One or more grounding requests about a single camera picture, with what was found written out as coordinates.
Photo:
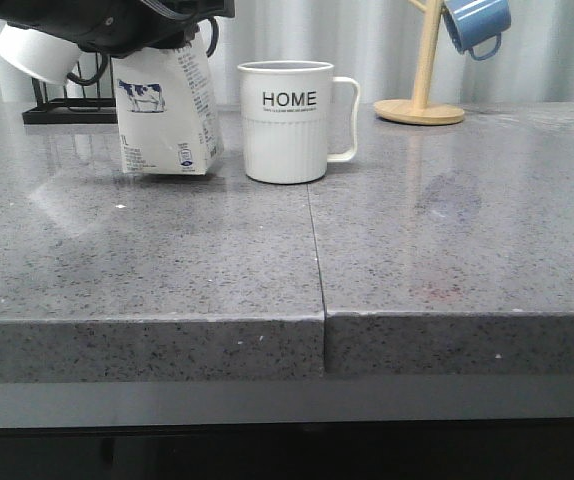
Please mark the black wire mug rack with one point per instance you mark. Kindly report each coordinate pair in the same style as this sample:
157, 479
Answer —
90, 108

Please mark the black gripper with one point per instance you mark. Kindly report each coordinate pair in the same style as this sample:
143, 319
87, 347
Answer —
114, 27

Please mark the blue enamel mug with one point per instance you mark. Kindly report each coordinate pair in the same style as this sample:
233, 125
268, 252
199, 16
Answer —
472, 22

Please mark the white mug black handle left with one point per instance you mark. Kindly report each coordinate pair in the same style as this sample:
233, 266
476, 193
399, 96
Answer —
45, 57

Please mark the blue white milk carton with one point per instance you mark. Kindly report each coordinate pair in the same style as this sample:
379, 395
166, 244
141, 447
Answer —
166, 111

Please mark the white HOME ribbed cup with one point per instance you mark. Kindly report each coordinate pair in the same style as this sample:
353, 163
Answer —
285, 109

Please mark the wooden mug tree stand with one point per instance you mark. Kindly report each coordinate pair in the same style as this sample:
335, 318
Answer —
418, 110

